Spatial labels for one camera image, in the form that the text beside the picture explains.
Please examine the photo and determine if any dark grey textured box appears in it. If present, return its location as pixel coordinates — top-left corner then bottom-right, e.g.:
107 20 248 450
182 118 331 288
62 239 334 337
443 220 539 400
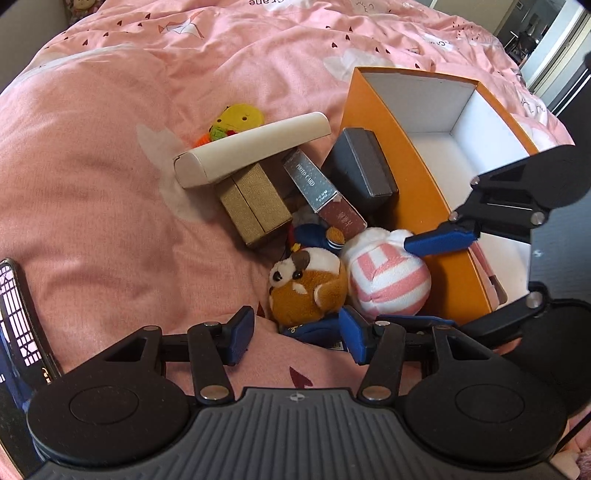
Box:
333 128 399 217

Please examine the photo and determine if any silver card box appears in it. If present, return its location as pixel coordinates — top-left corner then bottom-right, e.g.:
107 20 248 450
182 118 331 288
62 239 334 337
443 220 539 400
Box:
283 148 368 236

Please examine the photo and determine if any white door frame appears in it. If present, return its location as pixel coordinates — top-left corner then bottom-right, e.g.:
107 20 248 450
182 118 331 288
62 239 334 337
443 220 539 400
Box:
517 0 591 100

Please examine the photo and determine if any long white box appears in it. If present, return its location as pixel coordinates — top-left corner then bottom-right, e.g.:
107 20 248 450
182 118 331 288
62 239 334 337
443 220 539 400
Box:
174 112 332 188

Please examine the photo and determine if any row of plush toys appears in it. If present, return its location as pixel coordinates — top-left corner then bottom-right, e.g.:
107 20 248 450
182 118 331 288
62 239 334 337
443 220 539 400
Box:
65 0 100 21

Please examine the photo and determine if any orange cardboard box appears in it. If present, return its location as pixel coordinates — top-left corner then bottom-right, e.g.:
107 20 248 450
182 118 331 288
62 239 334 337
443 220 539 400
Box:
321 66 541 326

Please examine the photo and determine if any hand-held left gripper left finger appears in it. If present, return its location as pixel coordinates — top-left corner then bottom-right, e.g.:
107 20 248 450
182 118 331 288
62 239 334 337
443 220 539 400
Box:
98 305 256 404

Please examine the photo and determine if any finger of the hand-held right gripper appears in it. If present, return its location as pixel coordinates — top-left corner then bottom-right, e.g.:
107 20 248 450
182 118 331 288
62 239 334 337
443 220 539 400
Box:
377 286 551 348
404 156 551 256

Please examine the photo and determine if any gold textured box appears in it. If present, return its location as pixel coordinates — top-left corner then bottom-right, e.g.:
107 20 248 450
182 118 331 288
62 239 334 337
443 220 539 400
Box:
219 161 293 250

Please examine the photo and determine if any pink striped plush toy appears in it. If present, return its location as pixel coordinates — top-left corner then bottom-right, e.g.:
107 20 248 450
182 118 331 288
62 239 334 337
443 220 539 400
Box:
342 227 432 321

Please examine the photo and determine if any yellow plush toy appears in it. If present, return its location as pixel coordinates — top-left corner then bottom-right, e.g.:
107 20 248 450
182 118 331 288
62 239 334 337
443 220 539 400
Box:
193 104 266 147

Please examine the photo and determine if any grey plush toy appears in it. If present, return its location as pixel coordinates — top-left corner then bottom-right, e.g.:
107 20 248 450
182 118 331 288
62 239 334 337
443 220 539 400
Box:
291 205 324 229

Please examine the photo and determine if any pink printed blanket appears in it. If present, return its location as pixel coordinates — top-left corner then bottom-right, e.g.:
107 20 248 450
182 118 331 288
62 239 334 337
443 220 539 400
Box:
0 0 578 402

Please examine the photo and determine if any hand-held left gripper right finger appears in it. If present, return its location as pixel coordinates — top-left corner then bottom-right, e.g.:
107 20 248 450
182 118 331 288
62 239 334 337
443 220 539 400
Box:
339 306 498 404

